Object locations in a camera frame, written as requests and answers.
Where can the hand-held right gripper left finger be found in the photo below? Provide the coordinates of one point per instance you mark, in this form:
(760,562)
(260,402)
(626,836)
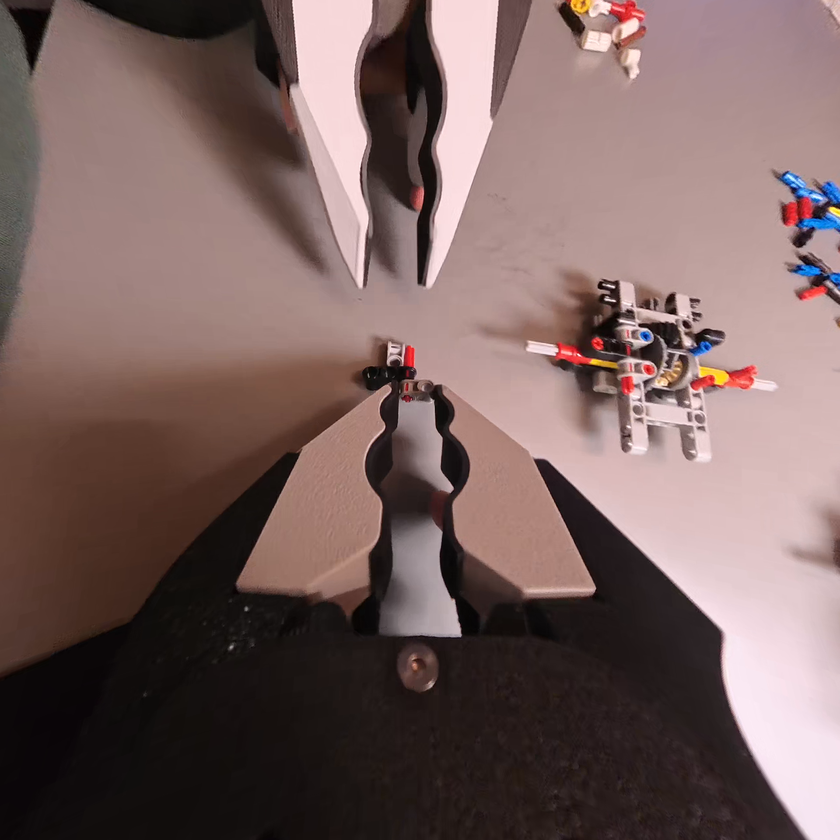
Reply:
(315,525)

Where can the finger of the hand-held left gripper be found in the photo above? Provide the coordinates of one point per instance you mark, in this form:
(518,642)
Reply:
(466,79)
(328,79)

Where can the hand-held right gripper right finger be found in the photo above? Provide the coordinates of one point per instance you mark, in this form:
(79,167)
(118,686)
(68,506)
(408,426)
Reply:
(518,525)

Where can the grey lego gearbox assembly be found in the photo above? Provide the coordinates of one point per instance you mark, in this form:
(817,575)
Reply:
(633,426)

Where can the black lego connector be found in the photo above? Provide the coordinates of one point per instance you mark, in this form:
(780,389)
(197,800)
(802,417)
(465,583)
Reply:
(377,375)

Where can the grey lego connector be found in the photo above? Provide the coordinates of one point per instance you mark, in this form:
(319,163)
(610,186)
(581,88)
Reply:
(420,388)
(394,353)

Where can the scattered white red lego pieces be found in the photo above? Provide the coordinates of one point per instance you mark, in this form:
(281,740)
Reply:
(600,39)

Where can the pile of coloured lego pins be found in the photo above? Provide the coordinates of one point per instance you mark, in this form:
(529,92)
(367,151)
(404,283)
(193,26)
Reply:
(810,216)

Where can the person's left hand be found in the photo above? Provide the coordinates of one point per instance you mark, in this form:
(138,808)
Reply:
(384,65)

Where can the person's green hoodie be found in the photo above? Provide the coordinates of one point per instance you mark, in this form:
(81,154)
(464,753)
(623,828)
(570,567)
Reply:
(13,164)

